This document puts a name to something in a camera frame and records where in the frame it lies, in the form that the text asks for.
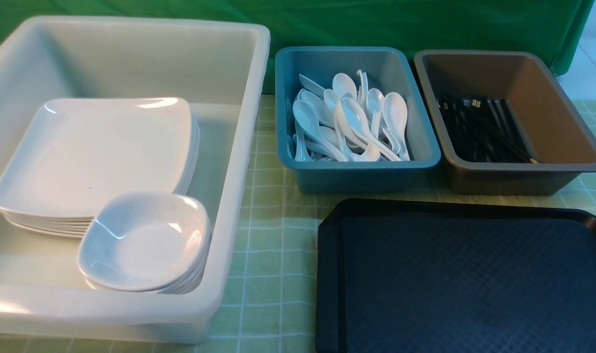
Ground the green checkered tablecloth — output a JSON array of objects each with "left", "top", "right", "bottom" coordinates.
[{"left": 0, "top": 96, "right": 596, "bottom": 353}]

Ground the pile of black chopsticks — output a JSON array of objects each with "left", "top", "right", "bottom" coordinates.
[{"left": 437, "top": 93, "right": 538, "bottom": 164}]

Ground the green backdrop cloth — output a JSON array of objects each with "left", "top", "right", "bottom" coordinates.
[{"left": 0, "top": 0, "right": 594, "bottom": 95}]

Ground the stack of white small bowls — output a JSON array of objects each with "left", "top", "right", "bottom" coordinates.
[{"left": 77, "top": 192, "right": 212, "bottom": 294}]

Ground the black serving tray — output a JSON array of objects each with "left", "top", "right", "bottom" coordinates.
[{"left": 315, "top": 199, "right": 596, "bottom": 353}]

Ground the pile of white spoons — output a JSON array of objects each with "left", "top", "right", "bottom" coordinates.
[{"left": 289, "top": 70, "right": 411, "bottom": 162}]

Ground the stack of white square plates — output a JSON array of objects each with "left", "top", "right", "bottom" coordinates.
[{"left": 0, "top": 98, "right": 201, "bottom": 238}]

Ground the brown plastic bin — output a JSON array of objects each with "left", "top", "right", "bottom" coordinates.
[{"left": 414, "top": 50, "right": 596, "bottom": 195}]

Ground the large white plastic tub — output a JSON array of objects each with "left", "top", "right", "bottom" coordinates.
[{"left": 0, "top": 16, "right": 270, "bottom": 344}]

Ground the teal plastic bin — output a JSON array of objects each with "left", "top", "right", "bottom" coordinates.
[{"left": 275, "top": 46, "right": 441, "bottom": 194}]

